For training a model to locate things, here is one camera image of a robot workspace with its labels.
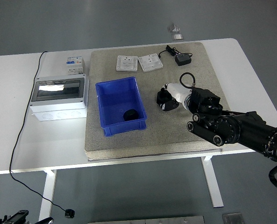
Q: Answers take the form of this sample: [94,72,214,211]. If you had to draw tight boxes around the long black cable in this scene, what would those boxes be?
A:
[9,50,66,212]

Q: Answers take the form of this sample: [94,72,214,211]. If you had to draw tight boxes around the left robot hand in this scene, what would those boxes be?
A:
[0,210,55,224]

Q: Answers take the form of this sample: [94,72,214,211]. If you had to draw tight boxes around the grey-brown mat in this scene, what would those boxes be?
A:
[84,42,232,161]

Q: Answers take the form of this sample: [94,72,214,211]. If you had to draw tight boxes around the white table leg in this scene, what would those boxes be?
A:
[38,169,58,222]
[200,155,225,209]

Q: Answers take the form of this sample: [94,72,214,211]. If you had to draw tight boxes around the white socket panel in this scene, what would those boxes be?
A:
[138,53,164,73]
[115,55,139,72]

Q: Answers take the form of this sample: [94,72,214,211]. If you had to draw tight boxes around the black hex nut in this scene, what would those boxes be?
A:
[156,89,174,106]
[122,108,139,122]

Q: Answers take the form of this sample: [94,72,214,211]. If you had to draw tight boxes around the flat metal floor socket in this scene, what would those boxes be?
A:
[170,33,185,42]

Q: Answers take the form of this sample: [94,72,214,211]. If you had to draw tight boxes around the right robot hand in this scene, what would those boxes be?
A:
[158,82,192,112]

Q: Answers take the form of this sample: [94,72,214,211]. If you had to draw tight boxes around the grey distribution box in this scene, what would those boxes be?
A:
[28,74,90,122]

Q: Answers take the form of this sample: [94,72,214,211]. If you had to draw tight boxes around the black adapter cord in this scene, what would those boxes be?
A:
[158,44,183,59]

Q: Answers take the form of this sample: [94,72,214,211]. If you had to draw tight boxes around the open metal floor socket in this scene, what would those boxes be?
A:
[167,23,181,33]

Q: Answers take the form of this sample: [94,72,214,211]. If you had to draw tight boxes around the grey floor plate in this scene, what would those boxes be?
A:
[222,212,245,224]

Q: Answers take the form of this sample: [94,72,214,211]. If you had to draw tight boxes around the blue plastic box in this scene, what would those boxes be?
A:
[95,76,148,137]

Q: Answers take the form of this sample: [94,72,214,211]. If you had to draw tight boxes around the black power adapter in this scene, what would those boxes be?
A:
[175,53,192,67]

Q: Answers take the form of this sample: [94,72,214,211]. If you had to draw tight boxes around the white circuit breaker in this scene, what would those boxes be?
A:
[65,56,86,76]

